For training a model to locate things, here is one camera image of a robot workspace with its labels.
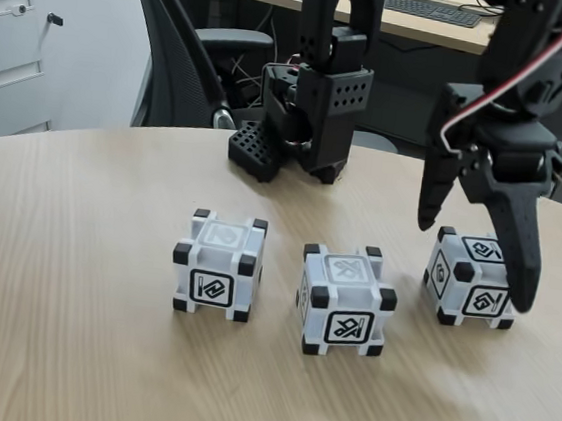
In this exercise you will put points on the white cube house symbol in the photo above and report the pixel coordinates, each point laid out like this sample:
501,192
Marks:
482,302

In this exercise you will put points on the white filing cabinet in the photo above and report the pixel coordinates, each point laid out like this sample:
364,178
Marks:
89,75

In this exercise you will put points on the black cabinet key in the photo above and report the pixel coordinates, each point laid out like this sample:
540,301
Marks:
55,20

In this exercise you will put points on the black office chair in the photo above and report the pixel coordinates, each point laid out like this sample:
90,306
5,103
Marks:
175,68

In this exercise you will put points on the white cube zigzag symbol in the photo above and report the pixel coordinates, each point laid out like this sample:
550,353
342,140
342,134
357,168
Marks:
212,289

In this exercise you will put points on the grey chair seat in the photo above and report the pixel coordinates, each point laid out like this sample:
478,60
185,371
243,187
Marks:
376,142

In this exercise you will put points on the black keyboard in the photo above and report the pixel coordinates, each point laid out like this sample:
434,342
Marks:
432,11

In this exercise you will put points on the white cube crossed symbol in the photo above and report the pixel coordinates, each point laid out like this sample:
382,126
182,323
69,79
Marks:
344,328

